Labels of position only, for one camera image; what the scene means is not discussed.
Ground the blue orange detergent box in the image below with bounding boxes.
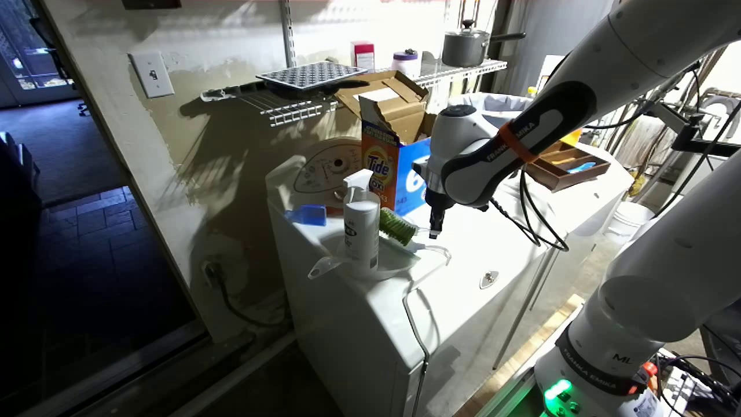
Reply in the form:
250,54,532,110
334,69,435,220

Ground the thin metal rod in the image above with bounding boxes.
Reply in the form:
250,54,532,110
491,239,563,371

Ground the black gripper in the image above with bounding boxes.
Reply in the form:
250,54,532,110
423,186,457,240

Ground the black power cable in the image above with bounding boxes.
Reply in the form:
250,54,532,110
200,259,292,332

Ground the small blue cloth pad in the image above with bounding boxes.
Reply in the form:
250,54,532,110
288,202,328,229

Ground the checkered calibration board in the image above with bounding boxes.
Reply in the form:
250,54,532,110
254,57,366,93

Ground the green robot base part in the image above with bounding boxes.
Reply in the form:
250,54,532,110
538,377,585,417

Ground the metal shelf rail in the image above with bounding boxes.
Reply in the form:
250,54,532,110
278,0,300,69

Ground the white washing machine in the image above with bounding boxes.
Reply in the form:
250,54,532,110
264,147,639,417

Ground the light wooden plank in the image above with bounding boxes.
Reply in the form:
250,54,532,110
454,291,587,417

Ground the bin with white liner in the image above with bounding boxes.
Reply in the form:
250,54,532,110
461,91,537,120

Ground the pink white container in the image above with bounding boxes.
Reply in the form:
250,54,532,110
351,42,378,77

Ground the grey kettle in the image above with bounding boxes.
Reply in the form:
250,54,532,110
439,19,528,69

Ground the white spray bottle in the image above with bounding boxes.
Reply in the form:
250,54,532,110
339,170,382,273

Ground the white jar with purple lid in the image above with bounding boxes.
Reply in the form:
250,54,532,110
390,46,423,81

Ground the tangled cables pile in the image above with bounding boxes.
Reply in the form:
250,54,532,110
636,351,741,417

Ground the orange cable strap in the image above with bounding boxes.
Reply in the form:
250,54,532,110
496,122,538,168

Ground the brown wooden tray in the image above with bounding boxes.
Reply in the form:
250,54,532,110
522,140,610,192

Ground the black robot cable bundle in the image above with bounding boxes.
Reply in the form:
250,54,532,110
489,170,571,254

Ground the black metal bracket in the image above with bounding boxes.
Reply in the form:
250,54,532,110
669,114,741,163

